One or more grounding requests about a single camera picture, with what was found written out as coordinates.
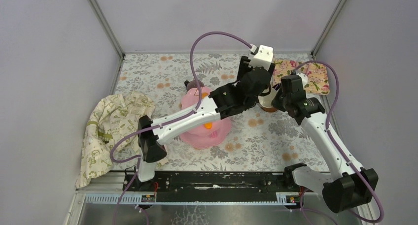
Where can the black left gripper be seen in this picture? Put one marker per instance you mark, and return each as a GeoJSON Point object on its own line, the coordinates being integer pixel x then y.
{"type": "Point", "coordinates": [244, 66]}

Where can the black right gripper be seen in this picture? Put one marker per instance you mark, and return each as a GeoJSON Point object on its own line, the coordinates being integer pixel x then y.
{"type": "Point", "coordinates": [275, 103]}

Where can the black mug white inside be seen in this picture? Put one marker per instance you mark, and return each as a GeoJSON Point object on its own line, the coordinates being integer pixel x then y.
{"type": "Point", "coordinates": [266, 101]}

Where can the brown wooden saucer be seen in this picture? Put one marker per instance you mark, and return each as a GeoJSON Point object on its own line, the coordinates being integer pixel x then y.
{"type": "Point", "coordinates": [269, 108]}

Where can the floral yellow tray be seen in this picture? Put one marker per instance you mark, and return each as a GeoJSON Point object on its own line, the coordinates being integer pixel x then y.
{"type": "Point", "coordinates": [316, 73]}

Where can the orange fish shaped cookie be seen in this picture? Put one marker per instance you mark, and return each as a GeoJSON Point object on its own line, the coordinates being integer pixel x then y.
{"type": "Point", "coordinates": [208, 125]}

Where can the dark purple cup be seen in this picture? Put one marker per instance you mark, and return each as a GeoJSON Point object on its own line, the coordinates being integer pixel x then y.
{"type": "Point", "coordinates": [193, 84]}

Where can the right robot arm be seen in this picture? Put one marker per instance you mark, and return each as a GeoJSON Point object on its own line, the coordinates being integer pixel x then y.
{"type": "Point", "coordinates": [349, 184]}

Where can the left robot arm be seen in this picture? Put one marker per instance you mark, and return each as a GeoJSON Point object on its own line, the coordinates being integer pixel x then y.
{"type": "Point", "coordinates": [226, 101]}

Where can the floral grey tablecloth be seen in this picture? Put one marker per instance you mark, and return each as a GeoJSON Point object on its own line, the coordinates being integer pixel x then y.
{"type": "Point", "coordinates": [258, 140]}

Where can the pink three-tier cake stand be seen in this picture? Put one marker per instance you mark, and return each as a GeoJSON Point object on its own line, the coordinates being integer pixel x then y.
{"type": "Point", "coordinates": [199, 137]}

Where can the cream green patterned cloth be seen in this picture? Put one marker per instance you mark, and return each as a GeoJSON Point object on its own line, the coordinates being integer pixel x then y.
{"type": "Point", "coordinates": [114, 117]}

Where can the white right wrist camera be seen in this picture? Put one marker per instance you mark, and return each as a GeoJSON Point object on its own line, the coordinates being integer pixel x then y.
{"type": "Point", "coordinates": [304, 78]}

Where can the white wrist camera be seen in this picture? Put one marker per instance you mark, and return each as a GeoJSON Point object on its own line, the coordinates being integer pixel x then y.
{"type": "Point", "coordinates": [304, 78]}
{"type": "Point", "coordinates": [262, 56]}

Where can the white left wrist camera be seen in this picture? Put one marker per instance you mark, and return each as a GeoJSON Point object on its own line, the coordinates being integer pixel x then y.
{"type": "Point", "coordinates": [262, 56]}

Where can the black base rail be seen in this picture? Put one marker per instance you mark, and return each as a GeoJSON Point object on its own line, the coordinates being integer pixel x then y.
{"type": "Point", "coordinates": [217, 188]}

